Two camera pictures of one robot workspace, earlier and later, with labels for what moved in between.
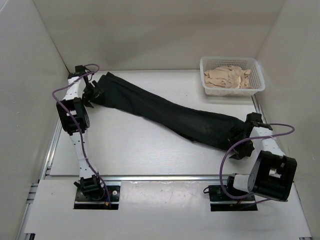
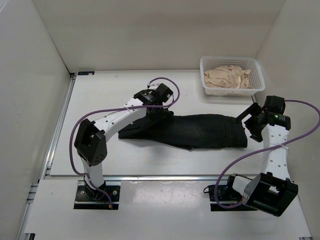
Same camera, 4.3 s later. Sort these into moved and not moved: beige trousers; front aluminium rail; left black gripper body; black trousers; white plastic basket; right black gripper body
Moved: black trousers; right black gripper body; left black gripper body
Not moved: white plastic basket; front aluminium rail; beige trousers
